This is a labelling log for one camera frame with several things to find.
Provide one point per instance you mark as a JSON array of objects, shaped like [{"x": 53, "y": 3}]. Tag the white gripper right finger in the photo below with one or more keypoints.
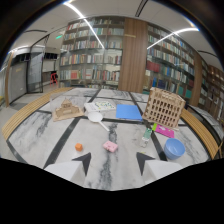
[{"x": 156, "y": 168}]

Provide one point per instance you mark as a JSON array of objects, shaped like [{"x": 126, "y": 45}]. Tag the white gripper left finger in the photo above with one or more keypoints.
[{"x": 68, "y": 168}]

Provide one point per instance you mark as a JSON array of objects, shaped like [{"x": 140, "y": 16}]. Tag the white patterned book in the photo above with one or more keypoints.
[{"x": 100, "y": 106}]

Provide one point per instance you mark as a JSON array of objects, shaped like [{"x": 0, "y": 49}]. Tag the white round paddle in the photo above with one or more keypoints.
[{"x": 96, "y": 118}]

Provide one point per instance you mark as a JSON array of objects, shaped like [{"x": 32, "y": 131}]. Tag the wooden slat bench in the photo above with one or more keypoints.
[
  {"x": 200, "y": 131},
  {"x": 28, "y": 111}
]

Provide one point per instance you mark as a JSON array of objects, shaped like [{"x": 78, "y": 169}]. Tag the blue bowl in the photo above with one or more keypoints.
[{"x": 174, "y": 148}]

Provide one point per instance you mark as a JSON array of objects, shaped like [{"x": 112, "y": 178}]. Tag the blue folder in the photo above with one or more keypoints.
[{"x": 128, "y": 111}]

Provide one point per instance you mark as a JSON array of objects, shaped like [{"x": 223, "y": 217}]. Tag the wooden wall panel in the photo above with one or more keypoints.
[{"x": 133, "y": 56}]

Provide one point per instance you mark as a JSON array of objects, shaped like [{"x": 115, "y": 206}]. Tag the pink block toy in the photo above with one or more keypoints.
[{"x": 110, "y": 146}]

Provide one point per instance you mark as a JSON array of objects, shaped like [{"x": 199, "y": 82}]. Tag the orange cube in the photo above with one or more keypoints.
[{"x": 78, "y": 147}]

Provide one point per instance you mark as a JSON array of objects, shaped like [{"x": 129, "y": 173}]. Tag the large wooden building model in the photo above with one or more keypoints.
[{"x": 163, "y": 107}]

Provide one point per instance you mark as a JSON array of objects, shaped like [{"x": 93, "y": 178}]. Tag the bookshelf with glass doors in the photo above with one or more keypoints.
[{"x": 91, "y": 53}]

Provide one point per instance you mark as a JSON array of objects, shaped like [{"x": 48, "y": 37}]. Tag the small wooden house model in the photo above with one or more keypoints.
[{"x": 67, "y": 109}]

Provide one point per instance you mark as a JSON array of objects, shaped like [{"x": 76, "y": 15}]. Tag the long bookshelf wall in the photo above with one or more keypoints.
[{"x": 170, "y": 63}]

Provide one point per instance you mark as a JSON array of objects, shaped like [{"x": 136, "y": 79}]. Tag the red chair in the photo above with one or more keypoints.
[{"x": 53, "y": 79}]

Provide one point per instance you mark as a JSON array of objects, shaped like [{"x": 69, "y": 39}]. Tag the dark glass door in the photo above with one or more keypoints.
[{"x": 35, "y": 74}]

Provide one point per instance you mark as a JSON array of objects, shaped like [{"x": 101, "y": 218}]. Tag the clear bottle with green label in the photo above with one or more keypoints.
[{"x": 146, "y": 136}]

